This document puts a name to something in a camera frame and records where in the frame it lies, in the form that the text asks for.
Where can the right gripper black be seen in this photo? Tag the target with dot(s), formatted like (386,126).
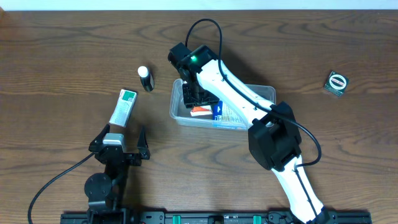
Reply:
(193,94)

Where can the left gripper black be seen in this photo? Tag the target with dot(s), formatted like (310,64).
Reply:
(130,157)

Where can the red white medicine box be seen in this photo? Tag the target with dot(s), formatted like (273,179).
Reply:
(201,111)

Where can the blue fever patch box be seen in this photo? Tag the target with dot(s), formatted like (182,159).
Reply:
(225,118)

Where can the dark green square box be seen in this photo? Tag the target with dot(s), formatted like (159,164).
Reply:
(336,83)

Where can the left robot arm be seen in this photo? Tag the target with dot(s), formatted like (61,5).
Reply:
(105,189)

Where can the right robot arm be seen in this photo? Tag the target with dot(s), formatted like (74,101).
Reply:
(273,133)

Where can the clear plastic container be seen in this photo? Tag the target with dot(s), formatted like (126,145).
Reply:
(181,114)

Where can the white green medicine box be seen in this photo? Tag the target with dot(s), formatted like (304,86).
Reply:
(123,109)

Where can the dark bottle white cap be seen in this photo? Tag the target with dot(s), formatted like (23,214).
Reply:
(147,80)

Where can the black mounting rail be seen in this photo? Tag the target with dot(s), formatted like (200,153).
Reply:
(181,218)

